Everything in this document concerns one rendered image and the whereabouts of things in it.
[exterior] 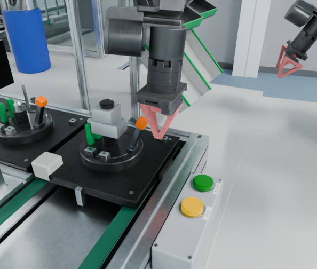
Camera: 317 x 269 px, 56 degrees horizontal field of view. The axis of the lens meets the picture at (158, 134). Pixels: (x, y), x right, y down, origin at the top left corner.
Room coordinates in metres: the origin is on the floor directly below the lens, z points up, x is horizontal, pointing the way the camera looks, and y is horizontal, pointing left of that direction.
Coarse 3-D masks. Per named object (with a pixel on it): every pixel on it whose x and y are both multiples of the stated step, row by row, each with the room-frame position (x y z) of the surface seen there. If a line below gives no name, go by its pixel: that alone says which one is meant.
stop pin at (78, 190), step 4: (76, 188) 0.44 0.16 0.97; (80, 188) 0.44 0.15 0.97; (76, 192) 0.43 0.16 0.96; (80, 192) 0.43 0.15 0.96; (76, 196) 0.43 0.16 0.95; (80, 196) 0.43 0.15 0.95; (84, 196) 0.44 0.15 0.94; (76, 200) 0.44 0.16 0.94; (80, 200) 0.43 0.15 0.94; (84, 200) 0.44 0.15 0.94; (80, 204) 0.43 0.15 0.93
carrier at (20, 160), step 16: (0, 112) 0.65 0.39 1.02; (16, 112) 0.64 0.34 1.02; (32, 112) 0.71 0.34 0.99; (48, 112) 0.75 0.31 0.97; (64, 112) 0.75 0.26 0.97; (0, 128) 0.61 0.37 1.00; (16, 128) 0.63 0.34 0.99; (32, 128) 0.63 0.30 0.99; (48, 128) 0.64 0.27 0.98; (64, 128) 0.66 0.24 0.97; (80, 128) 0.67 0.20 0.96; (0, 144) 0.59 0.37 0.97; (16, 144) 0.58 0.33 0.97; (32, 144) 0.59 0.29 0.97; (48, 144) 0.59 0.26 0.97; (64, 144) 0.61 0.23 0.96; (0, 160) 0.53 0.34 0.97; (16, 160) 0.52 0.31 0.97; (32, 160) 0.52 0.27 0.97
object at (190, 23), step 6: (138, 0) 0.77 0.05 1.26; (144, 0) 0.76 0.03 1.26; (150, 0) 0.84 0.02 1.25; (186, 6) 0.84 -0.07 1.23; (186, 12) 0.84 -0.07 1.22; (192, 12) 0.83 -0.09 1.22; (180, 18) 0.81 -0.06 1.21; (186, 18) 0.82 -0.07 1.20; (192, 18) 0.83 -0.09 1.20; (198, 18) 0.82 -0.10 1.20; (186, 24) 0.74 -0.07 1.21; (192, 24) 0.77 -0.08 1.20; (198, 24) 0.81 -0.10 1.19
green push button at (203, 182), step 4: (196, 176) 0.47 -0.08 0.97; (200, 176) 0.47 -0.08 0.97; (204, 176) 0.47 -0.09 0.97; (208, 176) 0.47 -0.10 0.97; (196, 180) 0.45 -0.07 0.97; (200, 180) 0.45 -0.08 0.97; (204, 180) 0.45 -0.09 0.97; (208, 180) 0.45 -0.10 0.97; (212, 180) 0.46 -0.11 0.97; (196, 184) 0.44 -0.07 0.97; (200, 184) 0.44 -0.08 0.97; (204, 184) 0.44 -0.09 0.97; (208, 184) 0.44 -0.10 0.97; (212, 184) 0.45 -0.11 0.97; (196, 188) 0.44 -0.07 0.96; (200, 188) 0.44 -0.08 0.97; (204, 188) 0.44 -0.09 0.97; (208, 188) 0.44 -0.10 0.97
